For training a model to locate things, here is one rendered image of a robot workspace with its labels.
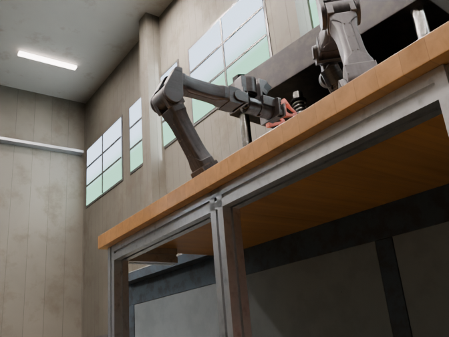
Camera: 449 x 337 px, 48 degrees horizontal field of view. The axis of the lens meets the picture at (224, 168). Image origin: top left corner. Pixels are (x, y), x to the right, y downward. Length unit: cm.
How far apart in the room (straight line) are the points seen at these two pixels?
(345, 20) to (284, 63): 165
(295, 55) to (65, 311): 953
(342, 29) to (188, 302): 118
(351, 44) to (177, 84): 56
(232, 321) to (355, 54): 60
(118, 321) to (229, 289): 55
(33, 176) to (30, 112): 158
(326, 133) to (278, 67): 204
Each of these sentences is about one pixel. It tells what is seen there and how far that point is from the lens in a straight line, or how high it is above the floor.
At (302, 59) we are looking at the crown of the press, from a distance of 277.
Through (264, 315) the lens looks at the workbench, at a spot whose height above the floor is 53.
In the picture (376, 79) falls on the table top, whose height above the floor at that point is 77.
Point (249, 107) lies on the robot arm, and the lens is 167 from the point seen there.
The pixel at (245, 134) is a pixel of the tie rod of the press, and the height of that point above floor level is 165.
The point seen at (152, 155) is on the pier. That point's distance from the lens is 870.
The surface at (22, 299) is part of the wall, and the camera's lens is 1139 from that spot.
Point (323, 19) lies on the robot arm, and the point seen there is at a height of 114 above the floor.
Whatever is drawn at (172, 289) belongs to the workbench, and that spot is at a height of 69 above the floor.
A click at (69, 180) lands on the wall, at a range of 1229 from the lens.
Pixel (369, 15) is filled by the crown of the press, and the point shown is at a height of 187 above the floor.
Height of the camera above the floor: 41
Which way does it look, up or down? 21 degrees up
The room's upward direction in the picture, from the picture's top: 5 degrees counter-clockwise
